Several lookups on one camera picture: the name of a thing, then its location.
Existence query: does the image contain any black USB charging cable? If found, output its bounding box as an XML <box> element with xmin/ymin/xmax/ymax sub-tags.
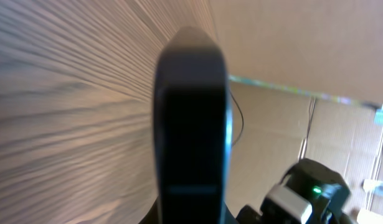
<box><xmin>229</xmin><ymin>90</ymin><xmax>245</xmax><ymax>147</ymax></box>

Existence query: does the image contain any Samsung Galaxy smartphone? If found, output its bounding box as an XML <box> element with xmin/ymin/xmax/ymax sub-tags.
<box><xmin>153</xmin><ymin>27</ymin><xmax>232</xmax><ymax>223</ymax></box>

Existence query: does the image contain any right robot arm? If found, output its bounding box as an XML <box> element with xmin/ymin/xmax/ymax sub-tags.
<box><xmin>234</xmin><ymin>158</ymin><xmax>354</xmax><ymax>224</ymax></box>

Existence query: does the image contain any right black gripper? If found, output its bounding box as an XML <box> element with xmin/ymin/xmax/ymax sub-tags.
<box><xmin>236</xmin><ymin>203</ymin><xmax>338</xmax><ymax>224</ymax></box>

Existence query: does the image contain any cardboard wall panel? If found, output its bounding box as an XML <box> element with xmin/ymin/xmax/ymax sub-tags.
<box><xmin>211</xmin><ymin>1</ymin><xmax>383</xmax><ymax>216</ymax></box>

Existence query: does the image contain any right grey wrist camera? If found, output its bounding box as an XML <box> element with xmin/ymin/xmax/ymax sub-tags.
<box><xmin>260</xmin><ymin>184</ymin><xmax>313</xmax><ymax>224</ymax></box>

